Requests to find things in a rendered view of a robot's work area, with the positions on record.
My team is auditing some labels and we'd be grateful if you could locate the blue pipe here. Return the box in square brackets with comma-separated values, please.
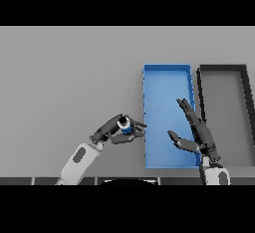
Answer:
[118, 116, 133, 135]

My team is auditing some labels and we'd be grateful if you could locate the dark grey bin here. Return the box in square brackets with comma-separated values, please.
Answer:
[195, 64, 255, 169]

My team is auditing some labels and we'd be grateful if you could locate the blue bin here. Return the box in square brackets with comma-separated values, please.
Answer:
[141, 63, 201, 170]

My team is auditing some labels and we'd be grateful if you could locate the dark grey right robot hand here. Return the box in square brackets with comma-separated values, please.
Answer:
[166, 98, 222, 163]

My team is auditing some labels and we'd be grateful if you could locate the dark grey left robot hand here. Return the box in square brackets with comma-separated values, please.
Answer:
[89, 114, 148, 145]

